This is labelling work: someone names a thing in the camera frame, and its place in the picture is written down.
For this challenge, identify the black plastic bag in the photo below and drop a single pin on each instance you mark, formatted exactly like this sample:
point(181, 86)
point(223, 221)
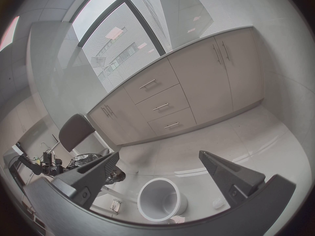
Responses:
point(83, 158)

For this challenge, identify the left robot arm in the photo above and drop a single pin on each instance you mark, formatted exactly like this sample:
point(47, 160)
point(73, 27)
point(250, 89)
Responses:
point(37, 169)

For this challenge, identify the window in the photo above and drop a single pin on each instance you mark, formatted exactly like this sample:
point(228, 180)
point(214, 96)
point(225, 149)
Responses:
point(115, 58)

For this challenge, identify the grey chair with white legs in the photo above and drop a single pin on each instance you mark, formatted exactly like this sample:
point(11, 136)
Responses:
point(76, 131)

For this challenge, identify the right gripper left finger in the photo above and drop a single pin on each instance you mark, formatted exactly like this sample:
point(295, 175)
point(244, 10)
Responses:
point(93, 173)

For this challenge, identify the white trash bin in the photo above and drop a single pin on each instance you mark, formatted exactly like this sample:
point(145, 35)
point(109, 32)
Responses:
point(157, 181)

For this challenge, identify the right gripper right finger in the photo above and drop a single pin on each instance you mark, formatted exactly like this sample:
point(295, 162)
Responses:
point(228, 173)

